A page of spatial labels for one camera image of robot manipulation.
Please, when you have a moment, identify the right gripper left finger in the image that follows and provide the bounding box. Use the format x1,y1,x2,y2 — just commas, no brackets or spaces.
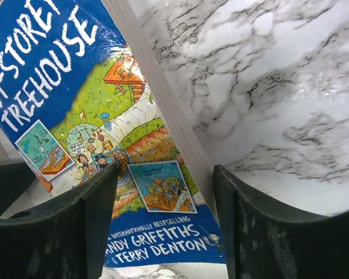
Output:
0,166,119,278

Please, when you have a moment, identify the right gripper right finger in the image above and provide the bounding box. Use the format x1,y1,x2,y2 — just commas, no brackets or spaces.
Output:
212,165,349,278

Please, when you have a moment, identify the blue treehouse book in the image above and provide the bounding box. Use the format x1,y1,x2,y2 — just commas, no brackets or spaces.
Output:
0,1,225,269

